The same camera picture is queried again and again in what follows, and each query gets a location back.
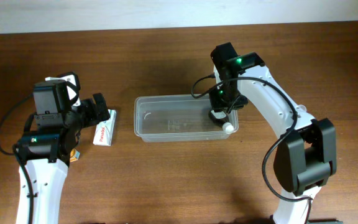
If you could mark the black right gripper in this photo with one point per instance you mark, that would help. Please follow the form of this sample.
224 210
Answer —
227 102

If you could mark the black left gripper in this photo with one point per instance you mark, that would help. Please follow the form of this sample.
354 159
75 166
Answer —
89 109

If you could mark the dark bottle white cap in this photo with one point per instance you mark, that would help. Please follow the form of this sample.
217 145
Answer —
222 121

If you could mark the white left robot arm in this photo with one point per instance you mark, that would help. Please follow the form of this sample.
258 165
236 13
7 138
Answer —
43 151

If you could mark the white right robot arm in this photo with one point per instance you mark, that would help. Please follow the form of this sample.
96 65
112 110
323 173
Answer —
305 150

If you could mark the clear plastic container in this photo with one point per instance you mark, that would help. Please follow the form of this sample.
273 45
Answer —
172 118

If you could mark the white Panadol box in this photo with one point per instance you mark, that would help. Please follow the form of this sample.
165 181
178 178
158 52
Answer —
105 130

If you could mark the small orange box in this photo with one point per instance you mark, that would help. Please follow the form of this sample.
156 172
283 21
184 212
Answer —
74 155

